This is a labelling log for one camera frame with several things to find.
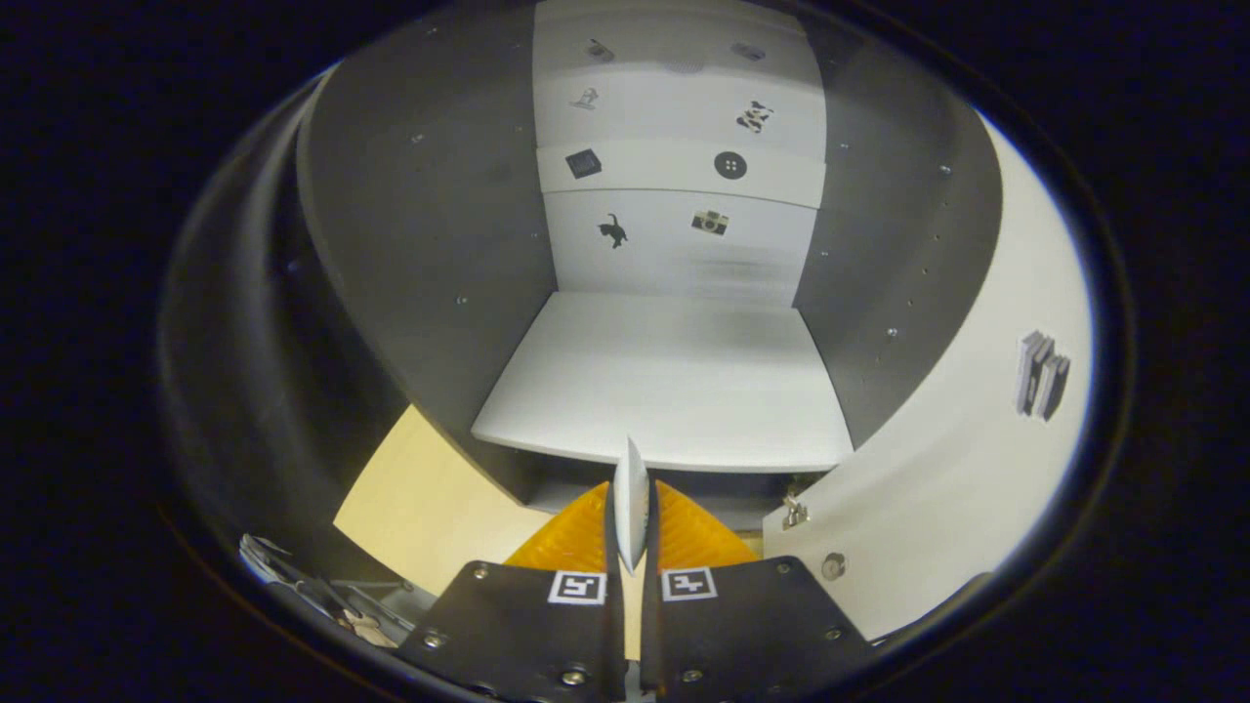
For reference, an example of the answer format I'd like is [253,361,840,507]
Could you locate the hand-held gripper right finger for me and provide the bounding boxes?
[640,478,875,703]

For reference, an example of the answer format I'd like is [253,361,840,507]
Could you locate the white cabinet door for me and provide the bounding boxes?
[762,112,1095,641]

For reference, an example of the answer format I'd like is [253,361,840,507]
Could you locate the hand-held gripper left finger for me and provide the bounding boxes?
[396,480,626,703]

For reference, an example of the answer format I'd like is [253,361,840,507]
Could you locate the black backdrop cloth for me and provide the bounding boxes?
[161,78,411,587]

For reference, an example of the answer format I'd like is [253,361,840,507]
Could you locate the dark grey cabinet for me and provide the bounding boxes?
[293,0,1007,533]

